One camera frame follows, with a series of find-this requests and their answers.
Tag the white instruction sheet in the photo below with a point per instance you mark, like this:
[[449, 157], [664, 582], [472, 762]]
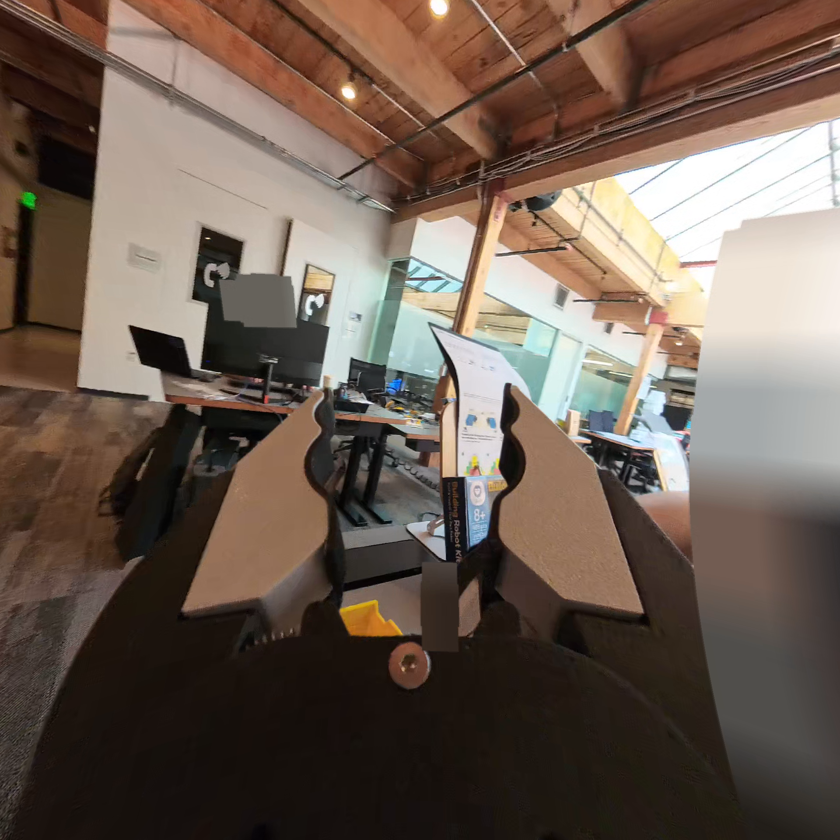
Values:
[[472, 394]]

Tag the person's right forearm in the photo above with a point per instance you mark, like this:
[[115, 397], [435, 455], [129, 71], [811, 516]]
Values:
[[669, 525]]

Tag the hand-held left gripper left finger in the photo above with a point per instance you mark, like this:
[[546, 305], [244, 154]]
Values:
[[262, 525]]

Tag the yellow storage bin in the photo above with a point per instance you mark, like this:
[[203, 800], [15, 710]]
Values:
[[367, 620]]

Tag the black computer monitor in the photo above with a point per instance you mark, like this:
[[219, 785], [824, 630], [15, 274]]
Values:
[[289, 354]]

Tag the wooden support post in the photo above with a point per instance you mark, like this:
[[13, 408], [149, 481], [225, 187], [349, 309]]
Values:
[[479, 262], [640, 374]]

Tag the background office desk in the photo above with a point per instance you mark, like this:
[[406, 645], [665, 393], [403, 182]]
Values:
[[617, 441]]

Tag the dark bag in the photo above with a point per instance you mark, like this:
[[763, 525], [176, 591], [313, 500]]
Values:
[[157, 485]]

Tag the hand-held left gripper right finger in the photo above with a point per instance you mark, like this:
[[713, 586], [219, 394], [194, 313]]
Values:
[[564, 525]]

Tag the black laptop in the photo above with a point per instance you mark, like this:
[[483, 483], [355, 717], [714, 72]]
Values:
[[164, 354]]

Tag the black ceiling pipe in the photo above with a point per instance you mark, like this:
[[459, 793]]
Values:
[[485, 88]]

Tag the green exit sign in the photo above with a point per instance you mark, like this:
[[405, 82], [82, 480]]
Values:
[[29, 199]]

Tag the frosted glass partition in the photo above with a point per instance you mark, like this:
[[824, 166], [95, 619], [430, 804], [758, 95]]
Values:
[[420, 341]]

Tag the black office chair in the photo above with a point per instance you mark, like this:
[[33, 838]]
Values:
[[367, 377]]

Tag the black dome ceiling camera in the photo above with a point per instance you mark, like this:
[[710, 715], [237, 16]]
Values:
[[541, 201]]

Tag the wooden office desk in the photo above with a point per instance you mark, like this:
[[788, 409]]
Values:
[[367, 415]]

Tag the ceiling spotlight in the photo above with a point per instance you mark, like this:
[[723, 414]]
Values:
[[348, 90], [438, 6]]

